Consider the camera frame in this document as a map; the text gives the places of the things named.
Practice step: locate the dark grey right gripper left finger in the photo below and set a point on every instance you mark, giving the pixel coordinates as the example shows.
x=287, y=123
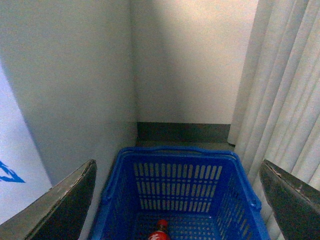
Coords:
x=60, y=213

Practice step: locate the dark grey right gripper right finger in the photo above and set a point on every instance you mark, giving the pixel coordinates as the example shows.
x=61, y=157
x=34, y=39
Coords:
x=295, y=204

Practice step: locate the red labelled tea bottle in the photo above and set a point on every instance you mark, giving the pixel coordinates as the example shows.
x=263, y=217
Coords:
x=161, y=232

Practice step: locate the white pleated curtain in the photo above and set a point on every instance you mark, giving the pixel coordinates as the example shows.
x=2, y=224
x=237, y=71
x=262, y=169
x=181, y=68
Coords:
x=277, y=112

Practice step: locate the blue plastic shopping basket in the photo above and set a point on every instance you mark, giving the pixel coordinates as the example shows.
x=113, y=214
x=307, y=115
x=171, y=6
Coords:
x=202, y=194

